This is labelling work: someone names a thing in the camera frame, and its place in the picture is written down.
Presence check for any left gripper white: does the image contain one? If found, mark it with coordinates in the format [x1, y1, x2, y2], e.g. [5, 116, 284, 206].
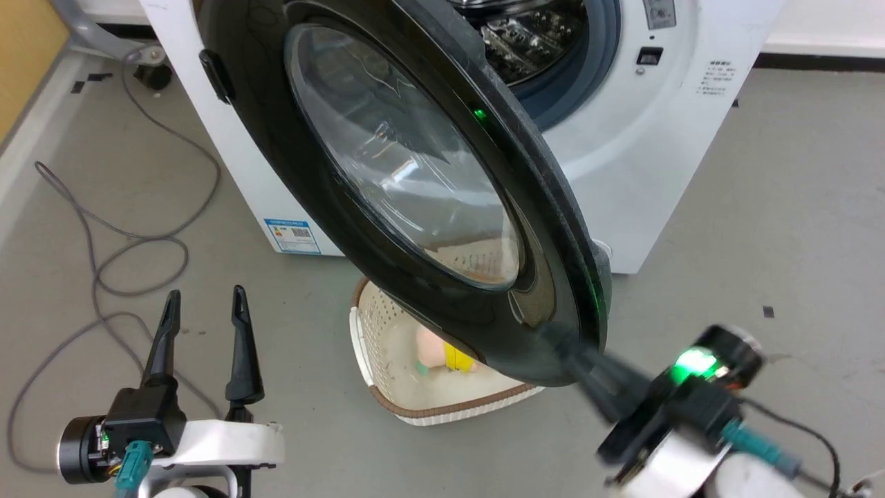
[57, 284, 286, 486]

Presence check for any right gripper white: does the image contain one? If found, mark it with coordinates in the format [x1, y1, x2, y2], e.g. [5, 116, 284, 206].
[553, 324, 765, 498]

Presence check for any black round washer door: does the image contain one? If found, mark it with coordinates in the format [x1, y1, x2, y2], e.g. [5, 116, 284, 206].
[196, 0, 613, 388]

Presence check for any white front-load washing machine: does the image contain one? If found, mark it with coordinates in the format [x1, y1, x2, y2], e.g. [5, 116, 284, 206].
[138, 0, 785, 275]

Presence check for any grey-blue door gasket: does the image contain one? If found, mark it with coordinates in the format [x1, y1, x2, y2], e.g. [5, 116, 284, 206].
[512, 0, 623, 132]

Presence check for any blue energy label sticker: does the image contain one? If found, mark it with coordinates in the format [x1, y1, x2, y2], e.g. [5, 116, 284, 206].
[263, 219, 323, 255]

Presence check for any pink and yellow doll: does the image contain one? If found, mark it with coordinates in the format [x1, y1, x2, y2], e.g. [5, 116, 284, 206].
[415, 325, 479, 378]

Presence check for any white laundry basket brown rim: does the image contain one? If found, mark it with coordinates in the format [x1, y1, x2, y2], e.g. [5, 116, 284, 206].
[349, 239, 547, 427]

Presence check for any grey chair leg with castor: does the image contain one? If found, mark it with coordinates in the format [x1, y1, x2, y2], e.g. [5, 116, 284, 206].
[48, 0, 173, 91]

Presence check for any wooden panel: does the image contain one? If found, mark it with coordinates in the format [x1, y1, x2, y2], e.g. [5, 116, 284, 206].
[0, 0, 71, 147]

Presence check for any steel washer drum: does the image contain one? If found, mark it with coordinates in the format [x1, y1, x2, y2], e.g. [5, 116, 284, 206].
[449, 0, 588, 87]

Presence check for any grey square sticker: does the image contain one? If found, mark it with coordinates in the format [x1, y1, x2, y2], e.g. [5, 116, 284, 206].
[642, 0, 678, 30]

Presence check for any left teal connector cable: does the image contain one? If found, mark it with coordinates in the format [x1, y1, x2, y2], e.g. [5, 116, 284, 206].
[113, 441, 154, 498]

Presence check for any teal connector cable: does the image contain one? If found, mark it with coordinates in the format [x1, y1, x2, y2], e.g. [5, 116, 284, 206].
[113, 441, 154, 498]
[721, 400, 842, 498]

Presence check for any right teal connector cable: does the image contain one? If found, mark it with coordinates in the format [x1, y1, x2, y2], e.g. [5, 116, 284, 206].
[721, 400, 842, 498]

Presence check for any grey floor cable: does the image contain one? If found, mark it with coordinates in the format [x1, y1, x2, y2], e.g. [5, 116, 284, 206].
[7, 61, 223, 475]

